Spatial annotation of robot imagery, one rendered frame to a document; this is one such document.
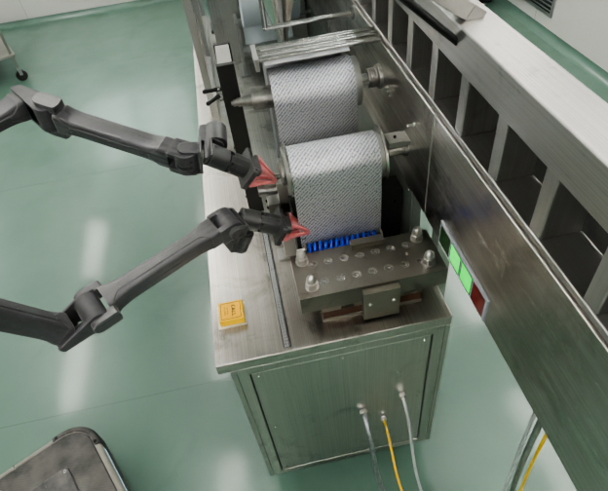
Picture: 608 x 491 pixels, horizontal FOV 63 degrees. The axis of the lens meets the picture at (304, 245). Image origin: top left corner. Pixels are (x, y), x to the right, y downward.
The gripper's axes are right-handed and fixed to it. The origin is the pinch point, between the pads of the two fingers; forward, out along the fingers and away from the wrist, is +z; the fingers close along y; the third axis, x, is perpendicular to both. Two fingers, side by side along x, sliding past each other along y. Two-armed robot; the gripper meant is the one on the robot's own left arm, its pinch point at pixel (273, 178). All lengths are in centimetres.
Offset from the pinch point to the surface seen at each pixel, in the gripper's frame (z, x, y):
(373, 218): 28.6, 5.8, 10.0
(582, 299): 6, 43, 71
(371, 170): 17.1, 18.2, 8.6
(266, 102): -2.7, 9.4, -22.0
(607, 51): 292, 97, -184
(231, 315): 3.6, -35.0, 19.6
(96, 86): 17, -185, -348
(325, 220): 16.4, -1.1, 8.9
